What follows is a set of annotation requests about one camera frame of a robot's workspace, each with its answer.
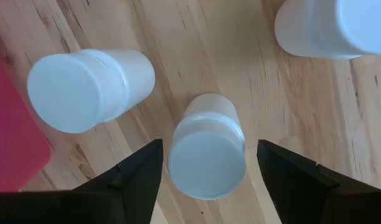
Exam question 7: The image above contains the red translucent plastic basket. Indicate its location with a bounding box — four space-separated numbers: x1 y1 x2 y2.
0 49 52 193

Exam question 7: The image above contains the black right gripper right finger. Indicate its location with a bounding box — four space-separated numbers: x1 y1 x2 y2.
256 139 381 224

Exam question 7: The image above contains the white pill bottle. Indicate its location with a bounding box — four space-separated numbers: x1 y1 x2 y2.
27 49 156 134
273 0 381 60
167 93 247 201

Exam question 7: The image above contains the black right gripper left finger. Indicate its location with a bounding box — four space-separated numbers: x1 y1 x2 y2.
0 139 164 224

